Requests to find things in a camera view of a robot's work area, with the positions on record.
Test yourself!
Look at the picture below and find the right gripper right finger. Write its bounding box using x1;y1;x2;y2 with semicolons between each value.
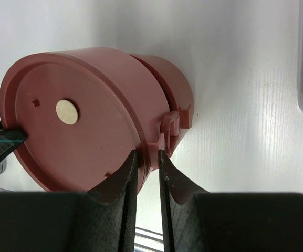
159;151;303;251

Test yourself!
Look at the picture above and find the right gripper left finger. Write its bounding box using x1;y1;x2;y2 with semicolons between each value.
0;151;138;251

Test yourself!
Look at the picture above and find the red steel bowl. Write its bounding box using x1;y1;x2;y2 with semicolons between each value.
132;54;194;157
0;47;180;194

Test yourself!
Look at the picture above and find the red lid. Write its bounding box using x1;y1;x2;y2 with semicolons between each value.
0;53;139;191

